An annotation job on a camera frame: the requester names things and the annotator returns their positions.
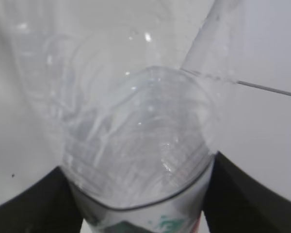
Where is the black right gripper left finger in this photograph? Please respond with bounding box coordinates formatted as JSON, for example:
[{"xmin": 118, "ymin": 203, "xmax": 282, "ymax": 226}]
[{"xmin": 0, "ymin": 167, "xmax": 83, "ymax": 233}]

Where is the clear water bottle red label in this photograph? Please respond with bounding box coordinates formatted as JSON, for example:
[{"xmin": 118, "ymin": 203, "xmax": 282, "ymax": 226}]
[{"xmin": 4, "ymin": 0, "xmax": 243, "ymax": 233}]

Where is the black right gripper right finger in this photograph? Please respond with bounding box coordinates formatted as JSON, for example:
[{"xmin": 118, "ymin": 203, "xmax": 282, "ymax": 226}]
[{"xmin": 202, "ymin": 152, "xmax": 291, "ymax": 233}]

